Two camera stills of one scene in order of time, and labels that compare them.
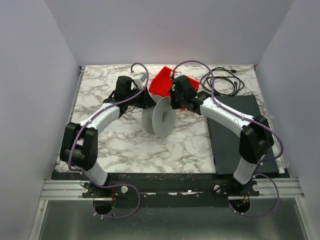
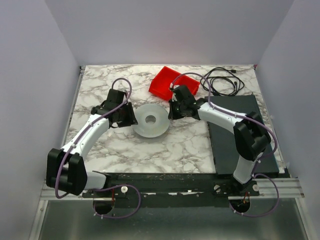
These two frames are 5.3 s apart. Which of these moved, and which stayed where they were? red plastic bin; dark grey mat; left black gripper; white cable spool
Moved: white cable spool; left black gripper
Stayed: red plastic bin; dark grey mat
